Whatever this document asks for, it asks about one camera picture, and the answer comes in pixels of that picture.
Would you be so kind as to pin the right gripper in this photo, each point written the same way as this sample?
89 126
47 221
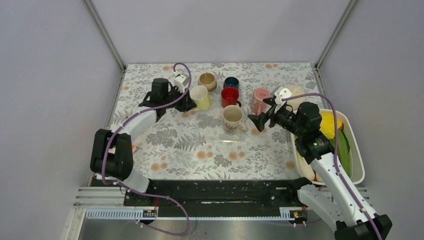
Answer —
259 121

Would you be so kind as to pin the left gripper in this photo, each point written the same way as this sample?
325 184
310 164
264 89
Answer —
187 104

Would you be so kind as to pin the pink ghost mug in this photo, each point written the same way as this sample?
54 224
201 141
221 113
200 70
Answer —
257 105

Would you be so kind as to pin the light green mug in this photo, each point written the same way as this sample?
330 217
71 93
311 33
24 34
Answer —
201 97

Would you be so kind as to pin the tall cream illustrated mug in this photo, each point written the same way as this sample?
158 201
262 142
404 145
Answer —
233 120

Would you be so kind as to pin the beige round mug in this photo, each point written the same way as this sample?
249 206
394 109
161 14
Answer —
209 81

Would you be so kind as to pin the red mug black handle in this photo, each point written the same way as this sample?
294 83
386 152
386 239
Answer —
230 96

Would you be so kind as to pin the blue ribbed mug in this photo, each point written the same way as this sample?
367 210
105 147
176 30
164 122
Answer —
231 82

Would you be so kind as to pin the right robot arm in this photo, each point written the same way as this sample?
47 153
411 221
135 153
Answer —
349 215

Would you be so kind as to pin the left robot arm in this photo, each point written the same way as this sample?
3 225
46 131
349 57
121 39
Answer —
112 152

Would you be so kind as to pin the clear plastic tray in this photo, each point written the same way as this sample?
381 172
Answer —
208 125

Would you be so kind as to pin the floral tablecloth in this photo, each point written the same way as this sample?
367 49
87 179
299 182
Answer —
170 150

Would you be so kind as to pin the toy yellow vegetable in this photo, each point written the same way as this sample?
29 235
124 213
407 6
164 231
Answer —
327 125

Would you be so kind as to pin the toy white leek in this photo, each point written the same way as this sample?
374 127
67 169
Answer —
307 171

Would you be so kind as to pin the white plastic basket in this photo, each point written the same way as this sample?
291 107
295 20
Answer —
357 167

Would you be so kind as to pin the toy green bok choy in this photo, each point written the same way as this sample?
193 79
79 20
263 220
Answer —
343 152

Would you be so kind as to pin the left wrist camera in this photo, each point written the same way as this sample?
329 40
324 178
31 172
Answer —
181 81

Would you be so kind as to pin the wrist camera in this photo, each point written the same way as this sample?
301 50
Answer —
279 94
181 81

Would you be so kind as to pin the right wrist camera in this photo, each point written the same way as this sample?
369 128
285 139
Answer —
279 94

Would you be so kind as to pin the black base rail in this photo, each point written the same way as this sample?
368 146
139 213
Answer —
213 199

